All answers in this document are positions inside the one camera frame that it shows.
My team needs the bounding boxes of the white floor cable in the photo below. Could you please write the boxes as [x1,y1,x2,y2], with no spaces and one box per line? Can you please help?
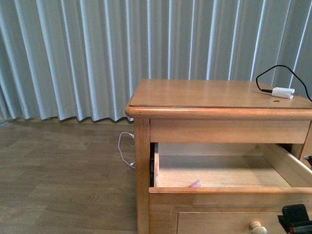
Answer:
[117,132,136,169]

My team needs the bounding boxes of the pink marker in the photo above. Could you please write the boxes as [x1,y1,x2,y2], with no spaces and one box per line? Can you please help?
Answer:
[189,180,201,188]

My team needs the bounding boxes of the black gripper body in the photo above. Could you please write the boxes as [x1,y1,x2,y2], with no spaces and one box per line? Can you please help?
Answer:
[278,204,312,234]

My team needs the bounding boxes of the wooden nightstand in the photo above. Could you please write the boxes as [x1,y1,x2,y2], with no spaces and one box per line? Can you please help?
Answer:
[125,79,312,234]

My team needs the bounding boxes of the drawer knob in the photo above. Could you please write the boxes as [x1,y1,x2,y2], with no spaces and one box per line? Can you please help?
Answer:
[249,221,268,234]

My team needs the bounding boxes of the wooden drawer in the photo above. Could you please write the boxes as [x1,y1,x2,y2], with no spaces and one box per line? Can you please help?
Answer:
[149,143,312,234]

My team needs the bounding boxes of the white charger box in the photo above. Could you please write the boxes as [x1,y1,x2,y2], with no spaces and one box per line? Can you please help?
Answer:
[272,87,295,99]

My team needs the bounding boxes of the grey pleated curtain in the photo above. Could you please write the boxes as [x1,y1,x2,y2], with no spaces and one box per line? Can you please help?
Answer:
[0,0,312,121]

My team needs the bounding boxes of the black cable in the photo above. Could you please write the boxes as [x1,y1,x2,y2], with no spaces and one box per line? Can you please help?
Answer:
[255,64,312,102]

